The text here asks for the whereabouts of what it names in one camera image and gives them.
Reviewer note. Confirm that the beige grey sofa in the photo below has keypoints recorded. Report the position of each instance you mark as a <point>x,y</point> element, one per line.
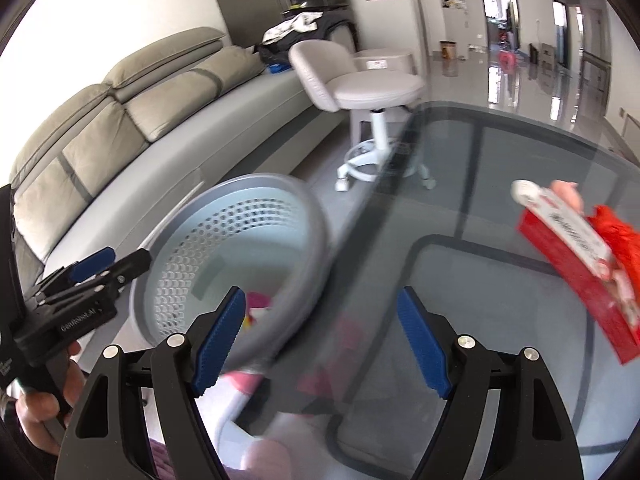
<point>150,170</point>

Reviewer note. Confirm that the small brown waste bin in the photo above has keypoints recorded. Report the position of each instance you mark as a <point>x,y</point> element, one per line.
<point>448,50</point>

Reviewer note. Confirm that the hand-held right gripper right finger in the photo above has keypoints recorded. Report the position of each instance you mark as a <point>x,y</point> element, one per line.
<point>425,345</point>

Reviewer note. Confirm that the pink ride-on toy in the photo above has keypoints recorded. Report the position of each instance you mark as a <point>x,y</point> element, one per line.
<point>508,59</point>

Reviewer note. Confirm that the pink plastic shuttlecock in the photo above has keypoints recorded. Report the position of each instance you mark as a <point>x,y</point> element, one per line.
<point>260,301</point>

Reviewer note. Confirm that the person's left hand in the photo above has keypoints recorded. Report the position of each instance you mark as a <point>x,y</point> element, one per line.
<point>37,407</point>

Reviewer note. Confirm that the person's left forearm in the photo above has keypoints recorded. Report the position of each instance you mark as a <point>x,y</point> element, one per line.
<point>15,450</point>

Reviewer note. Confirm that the beige round ottoman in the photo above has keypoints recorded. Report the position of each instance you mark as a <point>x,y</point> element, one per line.
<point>385,57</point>

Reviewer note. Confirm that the white crumpled cloth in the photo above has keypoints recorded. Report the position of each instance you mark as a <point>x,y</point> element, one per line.
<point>292,27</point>

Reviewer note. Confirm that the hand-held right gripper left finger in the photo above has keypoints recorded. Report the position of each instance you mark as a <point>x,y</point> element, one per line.
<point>220,345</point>

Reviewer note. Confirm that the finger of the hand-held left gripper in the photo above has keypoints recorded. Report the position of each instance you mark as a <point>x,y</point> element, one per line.
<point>127,266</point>
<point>92,265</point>

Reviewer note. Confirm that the small blue item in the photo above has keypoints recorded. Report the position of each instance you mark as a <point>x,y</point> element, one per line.
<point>278,67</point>

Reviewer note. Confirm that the beige swivel stool chair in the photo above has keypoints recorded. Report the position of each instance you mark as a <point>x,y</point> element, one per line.
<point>375,87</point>

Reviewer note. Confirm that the red flat box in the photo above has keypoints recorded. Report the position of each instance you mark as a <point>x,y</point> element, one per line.
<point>575,290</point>

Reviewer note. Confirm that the white plastic spoon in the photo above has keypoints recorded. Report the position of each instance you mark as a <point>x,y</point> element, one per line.
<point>522,190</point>

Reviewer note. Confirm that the red crumpled plastic bag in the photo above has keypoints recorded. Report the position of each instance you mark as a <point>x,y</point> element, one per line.
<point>620,240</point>

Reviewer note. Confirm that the grey perforated waste basket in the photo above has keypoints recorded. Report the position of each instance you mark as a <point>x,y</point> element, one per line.
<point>240,220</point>

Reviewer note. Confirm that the white red long box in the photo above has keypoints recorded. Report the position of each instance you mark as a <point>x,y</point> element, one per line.
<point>570,230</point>

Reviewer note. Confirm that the pile of clothes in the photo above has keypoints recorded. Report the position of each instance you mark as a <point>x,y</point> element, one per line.
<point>335,30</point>

